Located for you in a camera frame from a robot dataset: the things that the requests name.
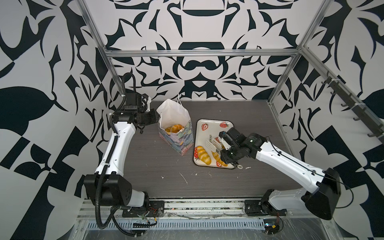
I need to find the white floral paper bag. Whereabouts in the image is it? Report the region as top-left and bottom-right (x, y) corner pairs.
(157, 99), (194, 156)

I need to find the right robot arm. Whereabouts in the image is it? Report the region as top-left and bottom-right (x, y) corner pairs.
(206, 128), (341, 220)

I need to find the croissant bottom middle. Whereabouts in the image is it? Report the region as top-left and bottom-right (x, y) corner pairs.
(212, 152), (228, 167)

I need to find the croissant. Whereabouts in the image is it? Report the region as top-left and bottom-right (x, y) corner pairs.
(197, 146), (212, 165)
(212, 152), (228, 167)

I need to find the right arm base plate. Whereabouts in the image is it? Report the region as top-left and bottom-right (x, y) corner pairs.
(244, 200), (287, 217)

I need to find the small circuit board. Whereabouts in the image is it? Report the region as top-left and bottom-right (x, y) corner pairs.
(263, 219), (284, 236)

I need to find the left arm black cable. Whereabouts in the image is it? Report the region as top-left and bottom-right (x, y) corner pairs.
(95, 72), (158, 238)

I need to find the white strawberry tray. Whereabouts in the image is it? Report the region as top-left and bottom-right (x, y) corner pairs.
(194, 119), (236, 169)

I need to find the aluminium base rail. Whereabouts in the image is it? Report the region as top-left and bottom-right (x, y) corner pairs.
(76, 197), (332, 220)

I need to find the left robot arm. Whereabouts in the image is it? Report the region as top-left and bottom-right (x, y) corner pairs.
(84, 93), (160, 207)

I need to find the croissant bottom left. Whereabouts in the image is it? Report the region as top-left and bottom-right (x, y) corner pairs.
(197, 146), (212, 165)

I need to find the ring-shaped bread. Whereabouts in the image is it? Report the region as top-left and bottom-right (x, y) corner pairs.
(165, 124), (184, 133)

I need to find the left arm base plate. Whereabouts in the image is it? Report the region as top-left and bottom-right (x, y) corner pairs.
(122, 200), (165, 218)

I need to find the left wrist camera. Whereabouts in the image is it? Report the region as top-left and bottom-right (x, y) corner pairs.
(140, 94), (151, 112)

